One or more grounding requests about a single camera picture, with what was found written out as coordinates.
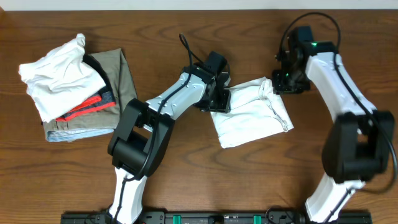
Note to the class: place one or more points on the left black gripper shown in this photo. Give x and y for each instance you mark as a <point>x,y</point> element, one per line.
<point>223,107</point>

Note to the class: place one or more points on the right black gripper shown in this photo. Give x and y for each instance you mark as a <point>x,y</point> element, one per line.
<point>278,88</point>

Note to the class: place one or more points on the white printed t-shirt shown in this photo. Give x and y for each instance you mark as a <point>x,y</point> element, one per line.
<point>256,112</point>

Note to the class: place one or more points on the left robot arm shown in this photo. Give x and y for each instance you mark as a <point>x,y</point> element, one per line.
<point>142,135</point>

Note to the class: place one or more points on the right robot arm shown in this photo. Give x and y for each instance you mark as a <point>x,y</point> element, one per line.
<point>358,145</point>

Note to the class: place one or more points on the olive folded trousers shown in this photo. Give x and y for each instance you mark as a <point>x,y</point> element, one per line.
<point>115,65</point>

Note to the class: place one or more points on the dark red-trimmed folded garment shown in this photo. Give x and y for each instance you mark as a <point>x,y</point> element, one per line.
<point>102,99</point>

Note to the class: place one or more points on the light blue folded garment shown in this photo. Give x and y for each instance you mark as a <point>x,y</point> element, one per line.
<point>75,134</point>

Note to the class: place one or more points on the white folded shirt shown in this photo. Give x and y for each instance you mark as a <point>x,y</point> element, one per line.
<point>61,80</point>

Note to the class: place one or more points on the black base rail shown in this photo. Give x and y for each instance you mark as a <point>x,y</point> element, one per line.
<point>278,216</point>

